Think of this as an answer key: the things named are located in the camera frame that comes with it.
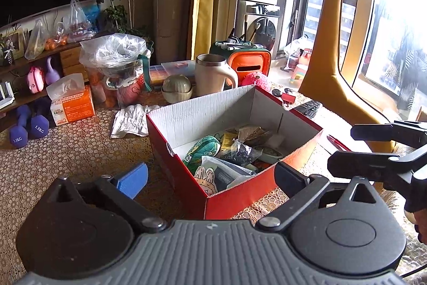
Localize small yellow box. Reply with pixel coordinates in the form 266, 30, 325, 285
219, 133, 239, 152

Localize purple dumbbell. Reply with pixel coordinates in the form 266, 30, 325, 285
28, 100, 50, 139
9, 105, 32, 149

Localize white plastic bag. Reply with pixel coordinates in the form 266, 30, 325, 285
283, 35, 312, 58

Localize colourful child stool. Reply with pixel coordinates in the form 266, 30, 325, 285
290, 64, 309, 83

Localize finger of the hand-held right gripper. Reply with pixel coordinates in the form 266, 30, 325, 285
350, 121, 427, 147
327, 142, 427, 188

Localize plastic bag of oranges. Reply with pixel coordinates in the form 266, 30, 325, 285
45, 33, 67, 52

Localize white router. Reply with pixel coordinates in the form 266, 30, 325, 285
0, 81, 15, 110

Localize wooden picture frame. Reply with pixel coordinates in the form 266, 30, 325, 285
10, 28, 25, 60

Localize clear plastic box colourful contents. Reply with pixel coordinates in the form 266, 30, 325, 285
149, 60, 197, 85

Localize small plant in dark vase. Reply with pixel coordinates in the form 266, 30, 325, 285
0, 16, 21, 67

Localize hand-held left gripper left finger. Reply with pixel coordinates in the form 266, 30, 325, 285
43, 161, 167, 234

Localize white bunny print pouch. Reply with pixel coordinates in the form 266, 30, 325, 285
194, 166, 217, 196

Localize clear plastic bag red food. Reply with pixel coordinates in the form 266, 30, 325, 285
62, 0, 97, 40

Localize washing machine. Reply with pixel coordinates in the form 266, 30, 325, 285
245, 1, 281, 52

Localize yellow giraffe toy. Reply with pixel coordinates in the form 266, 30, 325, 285
298, 0, 406, 154

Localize red pen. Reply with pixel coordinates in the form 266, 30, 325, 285
326, 135, 351, 152

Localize red cardboard shoe box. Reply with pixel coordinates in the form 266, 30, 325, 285
146, 85, 324, 220

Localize small pink bag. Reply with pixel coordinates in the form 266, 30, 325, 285
27, 66, 45, 93

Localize brown foil packet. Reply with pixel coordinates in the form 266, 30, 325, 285
238, 125, 271, 143

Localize beige mug with handle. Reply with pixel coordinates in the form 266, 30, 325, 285
195, 54, 239, 98

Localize clear plastic bag with fruit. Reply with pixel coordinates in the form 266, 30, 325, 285
24, 19, 50, 60

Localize white crumpled cloth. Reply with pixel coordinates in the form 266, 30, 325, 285
110, 104, 161, 139

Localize orange tissue box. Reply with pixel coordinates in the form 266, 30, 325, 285
46, 73, 96, 126

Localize black remote control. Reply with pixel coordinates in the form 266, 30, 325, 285
293, 100, 322, 119

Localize grey green round device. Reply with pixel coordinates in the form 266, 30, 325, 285
258, 145, 286, 163

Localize beige round container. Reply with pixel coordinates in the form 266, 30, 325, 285
162, 75, 194, 104

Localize pink plush ball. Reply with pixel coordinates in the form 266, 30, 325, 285
242, 72, 271, 87

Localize wooden television cabinet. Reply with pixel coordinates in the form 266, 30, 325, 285
0, 41, 90, 132

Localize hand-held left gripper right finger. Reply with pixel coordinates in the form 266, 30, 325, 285
255, 161, 385, 233

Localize orange storage box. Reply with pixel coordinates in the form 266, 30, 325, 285
230, 50, 272, 79

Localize purple kettlebell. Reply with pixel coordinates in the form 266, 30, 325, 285
45, 57, 62, 85

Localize clear plastic bag with bowl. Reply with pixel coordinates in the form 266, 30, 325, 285
79, 33, 147, 72

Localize dark plastic packet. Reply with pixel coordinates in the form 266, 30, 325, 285
220, 140, 262, 167

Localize clear gift bag green ribbon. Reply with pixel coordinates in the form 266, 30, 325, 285
82, 49, 155, 108

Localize blue packet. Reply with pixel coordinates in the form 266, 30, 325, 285
82, 3, 102, 30

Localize person's right hand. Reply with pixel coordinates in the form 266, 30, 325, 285
404, 206, 427, 239

